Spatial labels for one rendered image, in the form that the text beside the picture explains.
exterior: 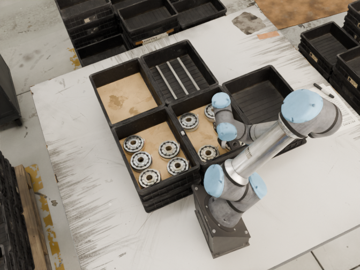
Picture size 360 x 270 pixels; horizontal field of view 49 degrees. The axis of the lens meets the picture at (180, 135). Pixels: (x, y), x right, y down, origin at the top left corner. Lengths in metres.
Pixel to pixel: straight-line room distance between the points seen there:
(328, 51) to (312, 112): 2.01
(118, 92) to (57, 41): 1.91
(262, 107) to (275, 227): 0.61
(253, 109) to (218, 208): 0.66
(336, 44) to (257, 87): 1.28
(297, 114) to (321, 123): 0.09
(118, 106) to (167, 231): 0.72
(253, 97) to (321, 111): 0.86
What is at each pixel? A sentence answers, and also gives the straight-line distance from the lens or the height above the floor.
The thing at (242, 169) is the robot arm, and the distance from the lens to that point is 1.42.
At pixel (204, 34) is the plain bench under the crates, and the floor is 0.70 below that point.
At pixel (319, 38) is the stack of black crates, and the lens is 3.36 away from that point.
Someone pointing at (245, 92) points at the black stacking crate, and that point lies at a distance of 2.14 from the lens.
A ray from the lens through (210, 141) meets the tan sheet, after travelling 1.94.
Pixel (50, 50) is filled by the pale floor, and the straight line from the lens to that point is 3.99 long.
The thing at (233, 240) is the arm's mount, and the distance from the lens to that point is 1.72.
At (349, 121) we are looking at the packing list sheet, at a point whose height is 0.70.
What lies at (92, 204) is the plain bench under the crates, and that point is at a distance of 2.02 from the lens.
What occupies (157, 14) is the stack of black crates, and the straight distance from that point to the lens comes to 3.24.
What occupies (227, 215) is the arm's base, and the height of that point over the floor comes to 0.94.
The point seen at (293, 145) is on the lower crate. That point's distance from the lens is 2.08.
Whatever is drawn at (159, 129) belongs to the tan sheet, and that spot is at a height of 0.83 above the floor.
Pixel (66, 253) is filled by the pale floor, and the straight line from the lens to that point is 2.75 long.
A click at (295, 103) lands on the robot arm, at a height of 1.44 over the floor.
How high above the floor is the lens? 2.43
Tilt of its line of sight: 54 degrees down
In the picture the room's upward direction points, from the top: 9 degrees counter-clockwise
